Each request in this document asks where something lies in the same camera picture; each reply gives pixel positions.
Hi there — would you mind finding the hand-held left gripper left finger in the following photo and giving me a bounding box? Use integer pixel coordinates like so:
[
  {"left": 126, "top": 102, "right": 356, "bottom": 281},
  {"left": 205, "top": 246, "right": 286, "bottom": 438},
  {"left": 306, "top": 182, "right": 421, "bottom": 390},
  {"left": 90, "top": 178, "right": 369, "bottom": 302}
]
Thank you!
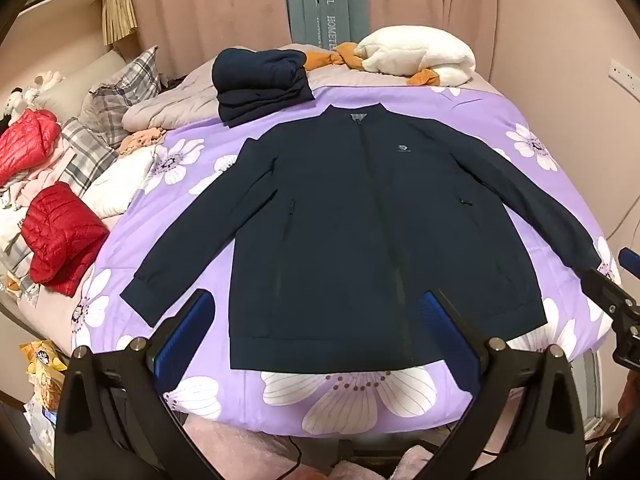
[{"left": 54, "top": 287, "right": 217, "bottom": 480}]

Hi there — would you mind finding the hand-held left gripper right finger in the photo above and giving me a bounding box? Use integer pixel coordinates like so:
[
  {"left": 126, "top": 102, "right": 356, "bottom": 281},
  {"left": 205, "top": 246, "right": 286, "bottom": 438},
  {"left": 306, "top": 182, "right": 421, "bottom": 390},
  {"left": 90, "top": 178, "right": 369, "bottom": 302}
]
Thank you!
[{"left": 422, "top": 287, "right": 587, "bottom": 480}]

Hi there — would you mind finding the navy zip jacket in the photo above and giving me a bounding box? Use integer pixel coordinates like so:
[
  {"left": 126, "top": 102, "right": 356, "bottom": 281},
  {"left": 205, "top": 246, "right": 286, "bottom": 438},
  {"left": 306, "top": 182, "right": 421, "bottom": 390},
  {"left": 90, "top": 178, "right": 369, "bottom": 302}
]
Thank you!
[{"left": 119, "top": 102, "right": 603, "bottom": 376}]

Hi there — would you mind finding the pink clothes pile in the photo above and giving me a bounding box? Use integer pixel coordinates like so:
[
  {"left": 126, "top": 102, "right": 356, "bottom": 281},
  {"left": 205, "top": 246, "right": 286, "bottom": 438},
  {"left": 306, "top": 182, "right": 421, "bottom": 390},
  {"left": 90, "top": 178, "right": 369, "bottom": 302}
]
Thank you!
[{"left": 0, "top": 137, "right": 76, "bottom": 211}]

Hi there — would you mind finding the folded navy clothes stack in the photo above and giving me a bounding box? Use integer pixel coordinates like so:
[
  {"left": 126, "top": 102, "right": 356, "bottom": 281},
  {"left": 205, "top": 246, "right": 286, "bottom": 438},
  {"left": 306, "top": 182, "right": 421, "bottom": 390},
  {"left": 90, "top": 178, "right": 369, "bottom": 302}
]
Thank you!
[{"left": 211, "top": 47, "right": 317, "bottom": 128}]

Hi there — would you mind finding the pink fluffy cloth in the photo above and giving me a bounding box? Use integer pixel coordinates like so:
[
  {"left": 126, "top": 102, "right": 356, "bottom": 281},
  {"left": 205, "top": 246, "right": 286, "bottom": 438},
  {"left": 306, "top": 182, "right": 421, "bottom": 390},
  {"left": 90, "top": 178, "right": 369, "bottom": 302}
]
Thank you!
[{"left": 182, "top": 412, "right": 451, "bottom": 480}]

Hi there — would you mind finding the yellow snack bag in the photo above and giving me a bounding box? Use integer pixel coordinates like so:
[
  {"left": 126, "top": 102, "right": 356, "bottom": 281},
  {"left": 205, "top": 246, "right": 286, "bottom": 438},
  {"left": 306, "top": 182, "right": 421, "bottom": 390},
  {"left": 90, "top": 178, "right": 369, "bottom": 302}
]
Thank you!
[{"left": 25, "top": 340, "right": 68, "bottom": 411}]

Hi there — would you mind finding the dark red down jacket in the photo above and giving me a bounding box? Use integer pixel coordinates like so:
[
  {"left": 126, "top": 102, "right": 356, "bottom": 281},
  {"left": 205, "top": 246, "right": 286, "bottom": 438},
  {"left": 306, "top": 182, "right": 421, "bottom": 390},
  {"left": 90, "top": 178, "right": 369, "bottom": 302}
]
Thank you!
[{"left": 21, "top": 182, "right": 111, "bottom": 297}]

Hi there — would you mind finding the plaid white cloth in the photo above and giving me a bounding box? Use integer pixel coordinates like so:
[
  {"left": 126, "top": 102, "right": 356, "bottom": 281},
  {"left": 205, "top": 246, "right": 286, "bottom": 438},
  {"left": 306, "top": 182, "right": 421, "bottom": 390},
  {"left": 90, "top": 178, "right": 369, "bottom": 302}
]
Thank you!
[{"left": 0, "top": 200, "right": 41, "bottom": 306}]

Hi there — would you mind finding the peach cloth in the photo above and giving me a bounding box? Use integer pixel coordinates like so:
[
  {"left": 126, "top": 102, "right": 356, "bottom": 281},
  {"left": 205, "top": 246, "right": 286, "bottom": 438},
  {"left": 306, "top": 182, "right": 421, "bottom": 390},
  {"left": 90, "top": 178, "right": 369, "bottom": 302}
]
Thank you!
[{"left": 116, "top": 127, "right": 168, "bottom": 156}]

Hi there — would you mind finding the small plaid pillow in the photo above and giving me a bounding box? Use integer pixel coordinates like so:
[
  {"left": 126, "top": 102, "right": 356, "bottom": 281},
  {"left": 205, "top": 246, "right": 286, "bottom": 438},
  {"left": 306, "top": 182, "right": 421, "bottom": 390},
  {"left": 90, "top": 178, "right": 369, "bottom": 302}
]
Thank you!
[{"left": 60, "top": 117, "right": 121, "bottom": 196}]

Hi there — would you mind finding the purple floral blanket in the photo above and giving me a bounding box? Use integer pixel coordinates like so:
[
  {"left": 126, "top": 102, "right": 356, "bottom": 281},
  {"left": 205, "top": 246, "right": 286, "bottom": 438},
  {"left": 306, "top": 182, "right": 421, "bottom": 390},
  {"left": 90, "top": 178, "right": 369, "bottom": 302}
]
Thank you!
[{"left": 70, "top": 82, "right": 626, "bottom": 436}]

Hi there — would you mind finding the grey quilt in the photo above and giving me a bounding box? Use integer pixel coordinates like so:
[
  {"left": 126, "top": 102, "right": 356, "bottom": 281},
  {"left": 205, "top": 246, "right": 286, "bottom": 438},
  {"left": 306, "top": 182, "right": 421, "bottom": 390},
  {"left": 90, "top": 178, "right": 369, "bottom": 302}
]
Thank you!
[{"left": 121, "top": 45, "right": 496, "bottom": 131}]

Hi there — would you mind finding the bright red down jacket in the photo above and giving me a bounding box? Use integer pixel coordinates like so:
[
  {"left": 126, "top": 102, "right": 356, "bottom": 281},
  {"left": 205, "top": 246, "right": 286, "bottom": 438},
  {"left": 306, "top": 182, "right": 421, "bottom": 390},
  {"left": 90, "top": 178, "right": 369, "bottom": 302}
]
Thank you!
[{"left": 0, "top": 109, "right": 62, "bottom": 186}]

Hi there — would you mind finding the large plaid pillow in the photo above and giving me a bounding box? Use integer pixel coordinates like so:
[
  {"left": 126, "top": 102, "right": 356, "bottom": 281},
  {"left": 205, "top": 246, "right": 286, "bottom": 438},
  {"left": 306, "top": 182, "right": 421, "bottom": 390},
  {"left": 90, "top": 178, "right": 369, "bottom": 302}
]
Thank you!
[{"left": 77, "top": 46, "right": 163, "bottom": 133}]

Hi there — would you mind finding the beige pillow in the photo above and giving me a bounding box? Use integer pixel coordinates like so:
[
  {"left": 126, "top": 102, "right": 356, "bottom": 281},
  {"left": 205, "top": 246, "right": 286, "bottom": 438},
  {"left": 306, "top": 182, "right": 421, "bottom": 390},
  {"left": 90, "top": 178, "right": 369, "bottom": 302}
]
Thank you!
[{"left": 37, "top": 50, "right": 128, "bottom": 111}]

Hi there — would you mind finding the white plush dog toy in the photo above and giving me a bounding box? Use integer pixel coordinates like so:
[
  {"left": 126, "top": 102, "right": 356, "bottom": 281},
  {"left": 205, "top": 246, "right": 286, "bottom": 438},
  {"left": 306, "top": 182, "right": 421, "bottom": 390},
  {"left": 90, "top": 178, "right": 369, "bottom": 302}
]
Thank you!
[{"left": 0, "top": 87, "right": 38, "bottom": 123}]

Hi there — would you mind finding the pale plush toy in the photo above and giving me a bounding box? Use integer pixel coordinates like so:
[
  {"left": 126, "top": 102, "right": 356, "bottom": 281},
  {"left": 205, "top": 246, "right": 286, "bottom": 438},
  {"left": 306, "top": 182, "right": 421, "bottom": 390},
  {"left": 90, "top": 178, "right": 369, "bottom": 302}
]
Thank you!
[{"left": 32, "top": 71, "right": 66, "bottom": 93}]

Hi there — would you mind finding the beige curtain tassel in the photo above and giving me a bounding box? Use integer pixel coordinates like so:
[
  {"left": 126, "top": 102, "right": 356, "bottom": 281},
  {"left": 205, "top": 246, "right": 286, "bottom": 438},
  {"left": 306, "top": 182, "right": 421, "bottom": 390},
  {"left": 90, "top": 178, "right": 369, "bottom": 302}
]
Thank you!
[{"left": 101, "top": 0, "right": 138, "bottom": 46}]

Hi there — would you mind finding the pink curtain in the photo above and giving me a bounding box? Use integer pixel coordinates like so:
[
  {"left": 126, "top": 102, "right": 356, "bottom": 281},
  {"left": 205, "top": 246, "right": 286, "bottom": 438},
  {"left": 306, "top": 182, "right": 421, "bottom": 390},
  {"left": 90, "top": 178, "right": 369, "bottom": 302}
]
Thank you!
[{"left": 122, "top": 0, "right": 506, "bottom": 81}]

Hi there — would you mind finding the grey-blue curtain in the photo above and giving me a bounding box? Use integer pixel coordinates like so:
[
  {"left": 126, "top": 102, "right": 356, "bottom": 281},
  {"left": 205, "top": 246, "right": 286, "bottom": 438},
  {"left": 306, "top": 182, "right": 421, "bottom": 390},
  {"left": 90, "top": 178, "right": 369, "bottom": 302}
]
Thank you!
[{"left": 282, "top": 0, "right": 373, "bottom": 53}]

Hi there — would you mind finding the white wall socket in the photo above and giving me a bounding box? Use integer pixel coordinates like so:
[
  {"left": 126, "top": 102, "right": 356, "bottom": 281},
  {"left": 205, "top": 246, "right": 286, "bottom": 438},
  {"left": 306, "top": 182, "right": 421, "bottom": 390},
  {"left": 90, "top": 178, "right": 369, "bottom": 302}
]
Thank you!
[{"left": 607, "top": 58, "right": 640, "bottom": 92}]

